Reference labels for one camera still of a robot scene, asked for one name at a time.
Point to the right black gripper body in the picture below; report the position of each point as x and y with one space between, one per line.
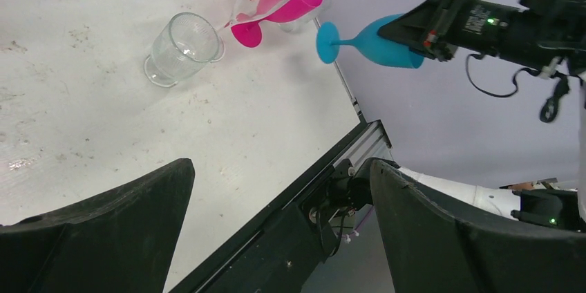
477 25

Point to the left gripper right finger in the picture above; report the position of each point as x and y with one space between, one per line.
437 243

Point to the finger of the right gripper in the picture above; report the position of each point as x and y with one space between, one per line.
424 29

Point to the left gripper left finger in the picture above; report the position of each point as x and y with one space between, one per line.
120 240

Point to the blue wine glass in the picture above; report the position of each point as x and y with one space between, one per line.
373 47

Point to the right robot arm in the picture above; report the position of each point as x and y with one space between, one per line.
546 38

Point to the pink wine glass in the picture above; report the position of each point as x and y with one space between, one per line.
250 34

